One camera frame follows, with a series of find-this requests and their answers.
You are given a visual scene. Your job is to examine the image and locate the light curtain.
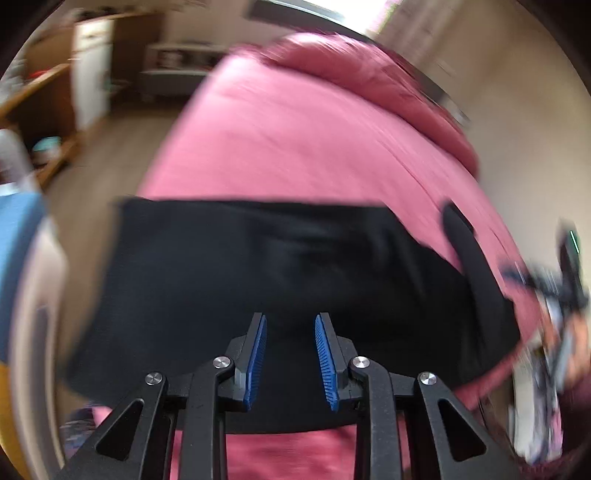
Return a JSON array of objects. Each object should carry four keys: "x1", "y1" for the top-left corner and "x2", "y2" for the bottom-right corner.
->
[{"x1": 373, "y1": 0, "x2": 416, "y2": 43}]

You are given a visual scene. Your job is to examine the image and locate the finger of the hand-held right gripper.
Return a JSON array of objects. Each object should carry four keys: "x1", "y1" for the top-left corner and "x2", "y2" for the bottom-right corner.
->
[{"x1": 502, "y1": 262, "x2": 541, "y2": 289}]

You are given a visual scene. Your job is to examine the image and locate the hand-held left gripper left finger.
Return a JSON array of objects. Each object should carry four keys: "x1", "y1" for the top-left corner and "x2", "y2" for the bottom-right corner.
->
[{"x1": 55, "y1": 313, "x2": 268, "y2": 480}]

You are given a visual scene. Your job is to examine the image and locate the white printed cloth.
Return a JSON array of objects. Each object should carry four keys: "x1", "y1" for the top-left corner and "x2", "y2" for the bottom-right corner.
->
[{"x1": 512, "y1": 351, "x2": 565, "y2": 463}]

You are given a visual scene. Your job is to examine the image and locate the low grey shelf bench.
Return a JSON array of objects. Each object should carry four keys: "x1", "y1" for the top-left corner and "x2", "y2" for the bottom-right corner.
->
[{"x1": 139, "y1": 41, "x2": 220, "y2": 100}]

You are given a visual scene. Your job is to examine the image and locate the grey headboard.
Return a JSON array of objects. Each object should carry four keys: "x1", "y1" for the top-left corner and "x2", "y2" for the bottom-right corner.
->
[{"x1": 418, "y1": 74, "x2": 472, "y2": 127}]

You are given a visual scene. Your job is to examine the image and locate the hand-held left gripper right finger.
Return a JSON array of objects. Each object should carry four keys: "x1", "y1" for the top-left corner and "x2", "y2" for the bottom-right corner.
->
[{"x1": 315, "y1": 312, "x2": 522, "y2": 480}]

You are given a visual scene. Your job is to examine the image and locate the teal bowl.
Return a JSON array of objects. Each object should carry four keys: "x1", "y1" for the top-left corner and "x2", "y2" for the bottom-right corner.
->
[{"x1": 31, "y1": 137, "x2": 64, "y2": 157}]

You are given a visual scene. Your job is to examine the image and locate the white cabinet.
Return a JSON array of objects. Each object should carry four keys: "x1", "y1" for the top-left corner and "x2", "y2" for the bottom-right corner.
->
[{"x1": 71, "y1": 18, "x2": 115, "y2": 132}]

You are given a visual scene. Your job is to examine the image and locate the blue cloth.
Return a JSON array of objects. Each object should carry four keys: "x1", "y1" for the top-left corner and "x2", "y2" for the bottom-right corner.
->
[{"x1": 0, "y1": 191, "x2": 48, "y2": 365}]

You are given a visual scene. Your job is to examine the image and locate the wooden shelf desk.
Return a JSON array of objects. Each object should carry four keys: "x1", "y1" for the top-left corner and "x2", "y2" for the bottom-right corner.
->
[{"x1": 0, "y1": 62, "x2": 80, "y2": 185}]

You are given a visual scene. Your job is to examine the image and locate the pink bed blanket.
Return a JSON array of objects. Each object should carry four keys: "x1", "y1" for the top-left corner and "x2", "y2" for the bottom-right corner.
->
[{"x1": 90, "y1": 32, "x2": 555, "y2": 480}]

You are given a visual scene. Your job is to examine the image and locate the person's right forearm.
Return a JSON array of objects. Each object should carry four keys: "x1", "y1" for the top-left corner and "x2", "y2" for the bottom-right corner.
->
[{"x1": 551, "y1": 385, "x2": 591, "y2": 467}]

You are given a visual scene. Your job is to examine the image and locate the pink pillow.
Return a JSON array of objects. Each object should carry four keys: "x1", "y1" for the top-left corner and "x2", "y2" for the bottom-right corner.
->
[{"x1": 259, "y1": 32, "x2": 481, "y2": 176}]

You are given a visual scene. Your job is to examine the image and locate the black pants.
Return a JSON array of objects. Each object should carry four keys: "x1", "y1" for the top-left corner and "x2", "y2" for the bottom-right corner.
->
[{"x1": 65, "y1": 196, "x2": 529, "y2": 435}]

